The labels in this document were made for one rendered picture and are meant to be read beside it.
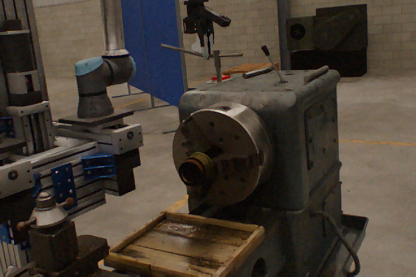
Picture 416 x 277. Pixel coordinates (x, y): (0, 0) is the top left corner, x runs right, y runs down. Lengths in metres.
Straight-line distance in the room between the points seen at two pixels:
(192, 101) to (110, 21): 0.55
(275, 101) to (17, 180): 0.86
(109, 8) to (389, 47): 9.78
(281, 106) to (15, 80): 0.98
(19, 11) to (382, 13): 9.98
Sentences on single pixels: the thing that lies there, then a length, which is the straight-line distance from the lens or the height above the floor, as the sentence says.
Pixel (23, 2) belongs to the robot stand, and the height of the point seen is 1.64.
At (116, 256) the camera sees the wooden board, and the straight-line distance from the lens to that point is 1.32.
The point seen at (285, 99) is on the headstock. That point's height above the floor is 1.24.
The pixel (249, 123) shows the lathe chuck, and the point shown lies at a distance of 1.40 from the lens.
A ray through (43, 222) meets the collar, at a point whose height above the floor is 1.13.
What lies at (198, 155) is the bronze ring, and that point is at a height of 1.12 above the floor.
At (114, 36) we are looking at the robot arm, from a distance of 1.98.
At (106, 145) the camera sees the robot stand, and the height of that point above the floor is 1.06.
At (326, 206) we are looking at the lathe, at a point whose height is 0.75.
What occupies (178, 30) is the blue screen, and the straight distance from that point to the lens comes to 6.36.
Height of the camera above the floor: 1.51
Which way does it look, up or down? 12 degrees down
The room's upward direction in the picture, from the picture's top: 5 degrees counter-clockwise
